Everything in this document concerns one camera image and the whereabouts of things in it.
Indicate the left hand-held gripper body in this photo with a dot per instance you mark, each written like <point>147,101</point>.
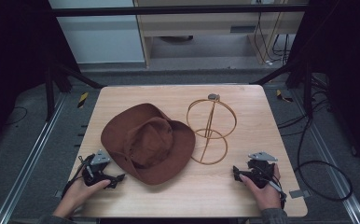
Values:
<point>94,168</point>

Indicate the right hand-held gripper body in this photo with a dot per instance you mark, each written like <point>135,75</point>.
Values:
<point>260,171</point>

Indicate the brown felt cowboy hat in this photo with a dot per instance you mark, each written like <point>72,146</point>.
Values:
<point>150,146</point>

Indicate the person's right hand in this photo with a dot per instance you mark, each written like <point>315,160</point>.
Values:
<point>265,196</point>

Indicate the person's left hand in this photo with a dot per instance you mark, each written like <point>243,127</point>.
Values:
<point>78,194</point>

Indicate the grey tape piece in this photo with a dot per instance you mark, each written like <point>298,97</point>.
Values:
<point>58,194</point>
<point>299,193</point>

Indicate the yellow black striped tape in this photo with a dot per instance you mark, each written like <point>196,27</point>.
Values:
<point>82,100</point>
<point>282,96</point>

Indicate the black metal stand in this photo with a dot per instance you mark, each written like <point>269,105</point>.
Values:
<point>307,90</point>
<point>50,93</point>

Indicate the white cabinet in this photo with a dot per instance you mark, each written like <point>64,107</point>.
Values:
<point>100,40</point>

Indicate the dark curtain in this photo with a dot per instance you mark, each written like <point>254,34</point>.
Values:
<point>13,62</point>
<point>349,62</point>

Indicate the aluminium floor rail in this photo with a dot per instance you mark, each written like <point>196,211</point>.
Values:
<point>29,161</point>
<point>333,168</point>

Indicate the black horizontal frame bar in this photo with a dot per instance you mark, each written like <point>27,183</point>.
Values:
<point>181,10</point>

